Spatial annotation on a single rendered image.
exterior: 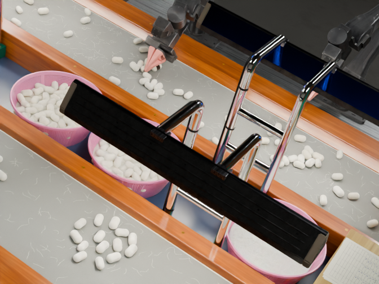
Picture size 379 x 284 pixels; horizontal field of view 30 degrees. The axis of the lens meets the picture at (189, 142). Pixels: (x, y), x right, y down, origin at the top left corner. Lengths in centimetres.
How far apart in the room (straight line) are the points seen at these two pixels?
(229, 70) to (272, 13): 212
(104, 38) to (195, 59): 31
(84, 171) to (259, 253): 49
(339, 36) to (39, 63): 91
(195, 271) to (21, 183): 48
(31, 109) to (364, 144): 101
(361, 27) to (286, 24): 216
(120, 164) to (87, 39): 58
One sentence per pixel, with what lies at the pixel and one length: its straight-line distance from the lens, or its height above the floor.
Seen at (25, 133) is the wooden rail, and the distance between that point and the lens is 191.
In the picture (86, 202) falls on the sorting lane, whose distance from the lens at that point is 178.
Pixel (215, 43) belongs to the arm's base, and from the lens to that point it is 262.
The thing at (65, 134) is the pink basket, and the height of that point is 74.
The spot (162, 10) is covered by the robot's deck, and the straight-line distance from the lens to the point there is 275.
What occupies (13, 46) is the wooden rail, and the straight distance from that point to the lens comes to 230.
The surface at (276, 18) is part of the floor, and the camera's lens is 440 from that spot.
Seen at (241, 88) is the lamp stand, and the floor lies 103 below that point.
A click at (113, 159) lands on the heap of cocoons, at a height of 73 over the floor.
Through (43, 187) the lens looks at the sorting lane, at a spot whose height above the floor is 74.
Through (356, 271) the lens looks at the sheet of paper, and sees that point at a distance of 181.
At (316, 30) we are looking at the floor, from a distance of 442.
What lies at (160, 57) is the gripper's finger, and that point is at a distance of 225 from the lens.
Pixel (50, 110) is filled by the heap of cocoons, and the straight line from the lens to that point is 203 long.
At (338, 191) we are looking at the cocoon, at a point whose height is 76.
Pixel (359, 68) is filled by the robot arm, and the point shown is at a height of 85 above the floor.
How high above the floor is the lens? 201
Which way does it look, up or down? 39 degrees down
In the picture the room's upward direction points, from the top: 17 degrees clockwise
